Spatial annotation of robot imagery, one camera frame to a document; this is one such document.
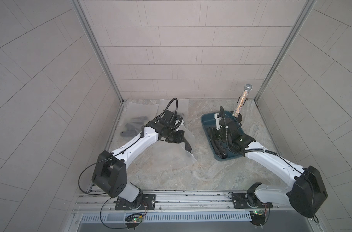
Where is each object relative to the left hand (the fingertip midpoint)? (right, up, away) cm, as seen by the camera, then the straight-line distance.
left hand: (186, 139), depth 80 cm
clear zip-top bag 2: (-2, +17, +29) cm, 33 cm away
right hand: (+12, +5, +2) cm, 13 cm away
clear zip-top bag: (+1, -4, +2) cm, 4 cm away
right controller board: (+34, -35, -12) cm, 50 cm away
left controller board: (-25, -35, -15) cm, 45 cm away
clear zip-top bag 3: (-37, +13, +28) cm, 48 cm away
